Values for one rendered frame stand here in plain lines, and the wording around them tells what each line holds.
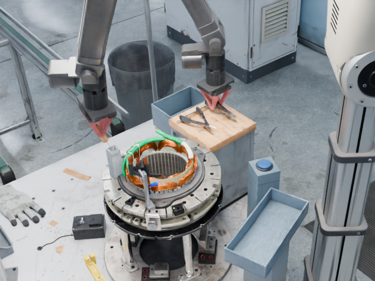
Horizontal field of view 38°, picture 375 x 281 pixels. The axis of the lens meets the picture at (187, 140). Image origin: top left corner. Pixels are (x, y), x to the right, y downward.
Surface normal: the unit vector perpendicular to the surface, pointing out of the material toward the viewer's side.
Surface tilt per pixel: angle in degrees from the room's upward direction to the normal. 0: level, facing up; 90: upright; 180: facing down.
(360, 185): 90
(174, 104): 90
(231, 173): 90
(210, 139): 0
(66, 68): 32
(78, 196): 0
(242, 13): 90
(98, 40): 123
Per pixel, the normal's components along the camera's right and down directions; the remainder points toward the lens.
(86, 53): 0.02, 0.83
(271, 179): 0.29, 0.57
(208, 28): 0.04, 0.67
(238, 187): 0.62, 0.45
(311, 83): -0.04, -0.79
